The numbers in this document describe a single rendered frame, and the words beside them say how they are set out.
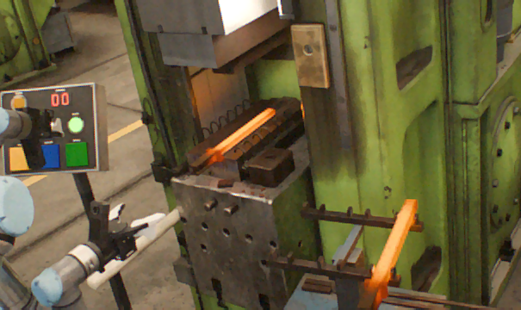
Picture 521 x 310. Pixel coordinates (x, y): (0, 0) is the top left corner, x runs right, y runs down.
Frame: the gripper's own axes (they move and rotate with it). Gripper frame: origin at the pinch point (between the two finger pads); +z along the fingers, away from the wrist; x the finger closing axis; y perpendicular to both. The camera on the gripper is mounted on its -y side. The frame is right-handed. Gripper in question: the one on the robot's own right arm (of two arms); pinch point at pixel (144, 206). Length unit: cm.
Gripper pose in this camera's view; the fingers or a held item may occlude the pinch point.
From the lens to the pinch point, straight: 170.9
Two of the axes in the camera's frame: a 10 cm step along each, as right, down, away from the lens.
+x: 8.1, 1.4, -5.7
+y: 1.7, 8.8, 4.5
